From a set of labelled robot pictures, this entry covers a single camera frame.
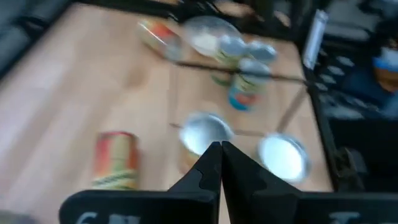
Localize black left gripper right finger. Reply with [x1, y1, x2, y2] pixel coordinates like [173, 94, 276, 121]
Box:
[222, 141, 302, 224]

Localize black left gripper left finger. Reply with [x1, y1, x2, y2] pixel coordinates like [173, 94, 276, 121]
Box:
[169, 141, 223, 224]

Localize corn tin can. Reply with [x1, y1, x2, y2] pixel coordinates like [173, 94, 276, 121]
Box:
[178, 111, 234, 175]

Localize carrots tin can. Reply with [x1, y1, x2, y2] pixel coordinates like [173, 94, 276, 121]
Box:
[257, 133, 312, 185]

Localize tomatoes tin can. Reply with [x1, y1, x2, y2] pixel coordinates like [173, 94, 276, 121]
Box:
[228, 57, 271, 112]

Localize pineapple tin can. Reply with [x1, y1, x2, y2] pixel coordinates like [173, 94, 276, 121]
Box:
[92, 130, 140, 191]

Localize silver topped tin can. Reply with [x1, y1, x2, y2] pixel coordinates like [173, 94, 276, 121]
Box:
[247, 40, 278, 65]

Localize oranges tin can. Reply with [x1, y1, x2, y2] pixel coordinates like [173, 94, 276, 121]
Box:
[212, 34, 249, 88]

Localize red orange tin can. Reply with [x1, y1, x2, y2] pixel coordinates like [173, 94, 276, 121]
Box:
[136, 18, 184, 62]

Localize clear bowl of grains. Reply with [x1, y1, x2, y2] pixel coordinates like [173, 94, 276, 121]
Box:
[183, 15, 243, 58]

